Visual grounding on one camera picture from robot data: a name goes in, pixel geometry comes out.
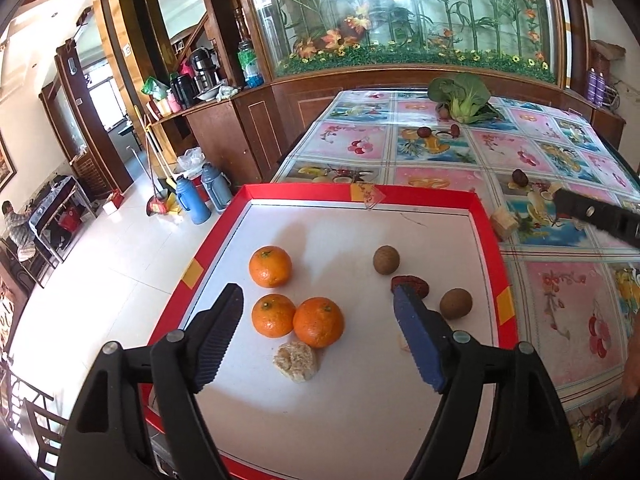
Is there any metal table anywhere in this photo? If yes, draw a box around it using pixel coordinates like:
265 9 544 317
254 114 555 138
27 177 96 261

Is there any green bag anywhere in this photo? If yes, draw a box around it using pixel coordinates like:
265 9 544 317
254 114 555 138
141 76 170 101

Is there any beige sugarcane chunk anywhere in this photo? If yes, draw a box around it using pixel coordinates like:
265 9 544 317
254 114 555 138
491 210 518 239
272 341 320 383

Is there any red rimmed white tray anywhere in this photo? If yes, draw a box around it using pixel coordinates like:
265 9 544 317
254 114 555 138
145 183 521 480

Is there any brown kiwi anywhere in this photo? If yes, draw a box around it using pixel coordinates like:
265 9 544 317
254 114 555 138
440 288 472 319
373 245 400 275

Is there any wooden side counter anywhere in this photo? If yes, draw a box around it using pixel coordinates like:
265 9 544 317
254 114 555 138
145 85 281 186

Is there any green bok choy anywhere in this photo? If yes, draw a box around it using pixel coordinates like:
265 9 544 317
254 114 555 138
427 72 506 125

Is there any printed fruit tablecloth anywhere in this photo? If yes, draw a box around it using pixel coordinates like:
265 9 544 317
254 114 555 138
270 89 640 468

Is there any blue thermos flask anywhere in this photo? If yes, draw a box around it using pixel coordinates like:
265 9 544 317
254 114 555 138
201 162 233 213
175 176 212 225

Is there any yellow handled broom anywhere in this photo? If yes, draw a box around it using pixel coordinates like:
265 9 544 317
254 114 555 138
132 105 176 216

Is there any black thermos jug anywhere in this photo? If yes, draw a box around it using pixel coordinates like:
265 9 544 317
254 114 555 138
190 47 223 93
170 74 196 108

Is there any brown wicker basket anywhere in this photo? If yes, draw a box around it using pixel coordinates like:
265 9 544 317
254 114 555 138
590 40 626 78

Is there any person's right forearm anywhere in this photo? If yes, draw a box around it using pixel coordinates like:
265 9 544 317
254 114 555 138
620 332 640 401

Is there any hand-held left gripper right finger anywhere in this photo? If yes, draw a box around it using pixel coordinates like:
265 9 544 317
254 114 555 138
392 282 581 480

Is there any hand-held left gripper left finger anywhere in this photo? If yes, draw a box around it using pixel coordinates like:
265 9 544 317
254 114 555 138
55 282 246 480

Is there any green label water bottle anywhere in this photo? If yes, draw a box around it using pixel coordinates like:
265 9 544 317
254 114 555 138
236 40 265 88

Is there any orange mandarin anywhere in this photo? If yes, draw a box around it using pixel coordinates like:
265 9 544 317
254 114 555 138
292 297 346 349
248 245 293 289
251 293 297 338

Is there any dark wooden chair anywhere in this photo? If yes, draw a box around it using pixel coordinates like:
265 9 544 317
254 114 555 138
0 355 56 471

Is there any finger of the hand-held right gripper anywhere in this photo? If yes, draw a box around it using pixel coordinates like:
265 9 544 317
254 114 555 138
552 187 640 251

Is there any clear plastic bag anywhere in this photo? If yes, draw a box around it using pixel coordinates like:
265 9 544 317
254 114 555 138
177 147 206 173

